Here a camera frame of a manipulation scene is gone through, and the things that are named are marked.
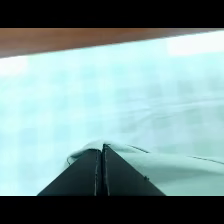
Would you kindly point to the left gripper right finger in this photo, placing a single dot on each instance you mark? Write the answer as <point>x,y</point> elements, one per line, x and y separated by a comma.
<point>126,180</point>

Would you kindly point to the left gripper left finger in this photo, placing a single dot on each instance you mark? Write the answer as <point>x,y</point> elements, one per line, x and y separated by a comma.
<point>78,178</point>

